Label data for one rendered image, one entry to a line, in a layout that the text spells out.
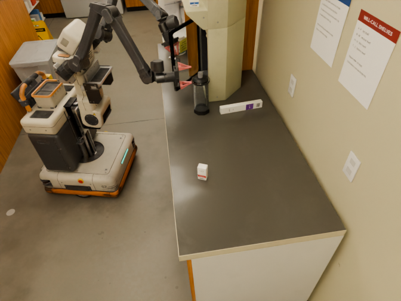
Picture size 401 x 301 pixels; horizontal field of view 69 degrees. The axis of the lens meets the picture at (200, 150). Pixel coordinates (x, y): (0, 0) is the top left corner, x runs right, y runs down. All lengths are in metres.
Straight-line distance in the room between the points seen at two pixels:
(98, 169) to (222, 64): 1.36
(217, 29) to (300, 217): 1.07
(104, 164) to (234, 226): 1.57
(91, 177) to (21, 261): 0.77
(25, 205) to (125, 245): 1.02
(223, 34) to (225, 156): 0.69
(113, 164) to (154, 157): 0.53
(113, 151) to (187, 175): 1.33
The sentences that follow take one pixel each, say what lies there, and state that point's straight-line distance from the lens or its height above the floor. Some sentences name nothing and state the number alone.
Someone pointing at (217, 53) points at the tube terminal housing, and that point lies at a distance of 1.80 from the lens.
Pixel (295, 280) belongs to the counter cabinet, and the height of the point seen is 0.50.
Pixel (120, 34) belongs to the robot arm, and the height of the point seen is 1.43.
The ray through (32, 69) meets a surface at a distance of 3.74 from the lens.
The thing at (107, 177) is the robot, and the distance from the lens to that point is 2.49.
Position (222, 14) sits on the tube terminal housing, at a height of 1.49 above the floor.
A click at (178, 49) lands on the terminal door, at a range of 1.90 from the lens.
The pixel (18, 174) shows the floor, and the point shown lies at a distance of 3.31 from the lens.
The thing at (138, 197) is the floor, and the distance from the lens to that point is 2.64.
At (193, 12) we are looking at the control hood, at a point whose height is 1.50.
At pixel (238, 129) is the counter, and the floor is 0.94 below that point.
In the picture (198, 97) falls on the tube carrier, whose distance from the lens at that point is 1.76.
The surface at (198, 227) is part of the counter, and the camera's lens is 1.28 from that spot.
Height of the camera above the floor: 2.02
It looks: 43 degrees down
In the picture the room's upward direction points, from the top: 3 degrees counter-clockwise
